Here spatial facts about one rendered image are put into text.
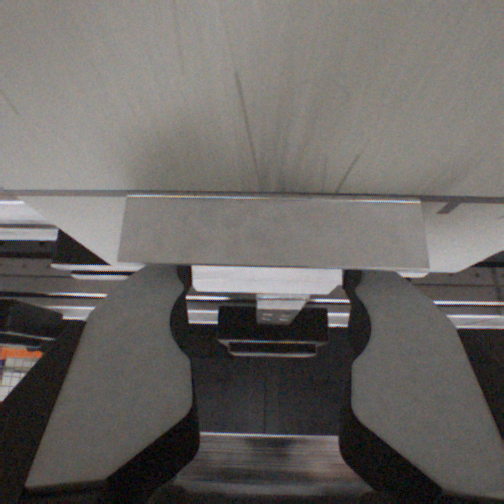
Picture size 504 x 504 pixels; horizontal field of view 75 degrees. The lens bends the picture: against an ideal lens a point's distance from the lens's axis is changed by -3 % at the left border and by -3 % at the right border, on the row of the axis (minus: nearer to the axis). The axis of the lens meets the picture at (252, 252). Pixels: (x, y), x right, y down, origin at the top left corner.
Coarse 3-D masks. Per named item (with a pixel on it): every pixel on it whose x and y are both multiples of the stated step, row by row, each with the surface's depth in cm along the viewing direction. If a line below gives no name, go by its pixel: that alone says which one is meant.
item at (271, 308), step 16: (256, 304) 25; (272, 304) 24; (288, 304) 24; (304, 304) 24; (224, 320) 36; (240, 320) 36; (256, 320) 36; (272, 320) 33; (288, 320) 32; (304, 320) 36; (320, 320) 36; (224, 336) 36; (240, 336) 36; (256, 336) 36; (272, 336) 36; (288, 336) 36; (304, 336) 36; (320, 336) 36; (240, 352) 36; (256, 352) 36; (272, 352) 36; (288, 352) 36; (304, 352) 36
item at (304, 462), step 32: (224, 448) 16; (256, 448) 16; (288, 448) 16; (320, 448) 16; (192, 480) 15; (224, 480) 16; (256, 480) 16; (288, 480) 16; (320, 480) 16; (352, 480) 16
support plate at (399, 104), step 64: (0, 0) 5; (64, 0) 5; (128, 0) 5; (192, 0) 5; (256, 0) 5; (320, 0) 5; (384, 0) 5; (448, 0) 4; (0, 64) 6; (64, 64) 6; (128, 64) 6; (192, 64) 6; (256, 64) 6; (320, 64) 6; (384, 64) 6; (448, 64) 5; (0, 128) 7; (64, 128) 7; (128, 128) 7; (192, 128) 7; (256, 128) 7; (320, 128) 7; (384, 128) 7; (448, 128) 7; (320, 192) 10; (384, 192) 10; (448, 192) 9; (448, 256) 15
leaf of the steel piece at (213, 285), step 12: (204, 288) 21; (216, 288) 21; (228, 288) 21; (240, 288) 21; (252, 288) 21; (264, 288) 21; (276, 288) 21; (288, 288) 21; (300, 288) 21; (312, 288) 20; (324, 288) 20
